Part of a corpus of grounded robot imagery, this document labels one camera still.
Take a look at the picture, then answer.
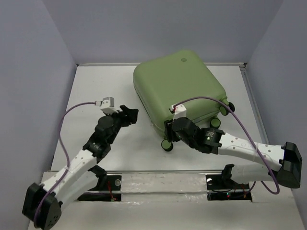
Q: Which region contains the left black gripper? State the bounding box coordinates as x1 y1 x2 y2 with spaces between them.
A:
105 105 140 145

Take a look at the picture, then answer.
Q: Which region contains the green hard-shell suitcase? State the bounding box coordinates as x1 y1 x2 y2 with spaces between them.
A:
133 50 235 151

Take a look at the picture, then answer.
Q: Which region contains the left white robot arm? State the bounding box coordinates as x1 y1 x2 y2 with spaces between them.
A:
22 105 139 230

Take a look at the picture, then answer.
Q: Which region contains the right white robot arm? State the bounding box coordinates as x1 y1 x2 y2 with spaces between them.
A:
165 117 302 189

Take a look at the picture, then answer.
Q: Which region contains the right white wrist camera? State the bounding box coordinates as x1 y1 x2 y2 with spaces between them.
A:
170 104 187 121

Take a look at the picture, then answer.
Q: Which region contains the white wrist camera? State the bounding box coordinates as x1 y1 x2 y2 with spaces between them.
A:
99 97 119 115
170 104 187 121

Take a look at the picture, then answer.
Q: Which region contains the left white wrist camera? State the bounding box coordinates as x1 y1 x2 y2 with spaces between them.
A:
99 97 119 115

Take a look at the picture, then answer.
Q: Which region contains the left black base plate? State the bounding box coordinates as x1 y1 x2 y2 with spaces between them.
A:
77 174 122 202

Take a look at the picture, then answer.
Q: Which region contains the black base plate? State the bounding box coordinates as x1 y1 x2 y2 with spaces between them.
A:
77 174 122 202
206 174 252 201

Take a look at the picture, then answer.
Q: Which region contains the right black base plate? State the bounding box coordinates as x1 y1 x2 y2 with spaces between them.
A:
206 174 252 201

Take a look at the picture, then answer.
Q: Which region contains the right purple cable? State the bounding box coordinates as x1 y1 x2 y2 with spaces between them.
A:
170 96 281 195

